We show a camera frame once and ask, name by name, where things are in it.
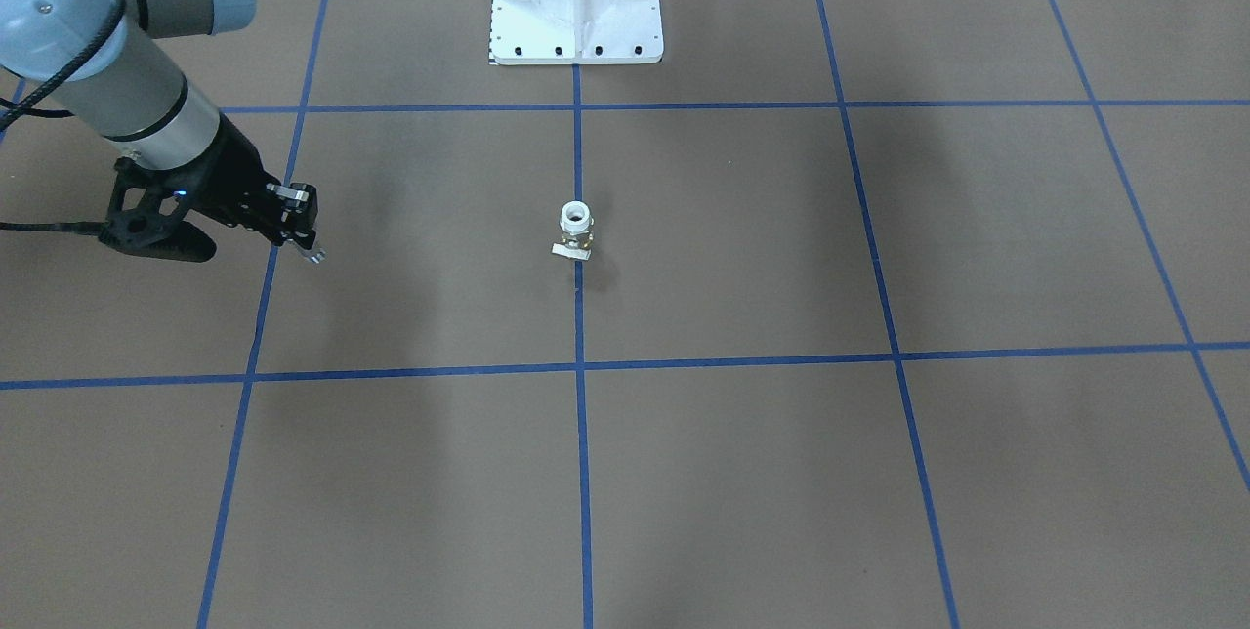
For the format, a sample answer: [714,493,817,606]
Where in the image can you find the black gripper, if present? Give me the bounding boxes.
[184,116,318,253]

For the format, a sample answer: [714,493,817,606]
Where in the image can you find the white brass PPR valve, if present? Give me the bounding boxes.
[551,201,595,263]

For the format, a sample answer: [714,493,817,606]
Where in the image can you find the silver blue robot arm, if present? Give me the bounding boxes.
[1,0,324,263]

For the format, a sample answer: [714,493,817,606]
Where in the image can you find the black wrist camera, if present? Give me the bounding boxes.
[98,158,216,263]

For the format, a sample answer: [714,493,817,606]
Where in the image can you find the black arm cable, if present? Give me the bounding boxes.
[0,0,133,239]

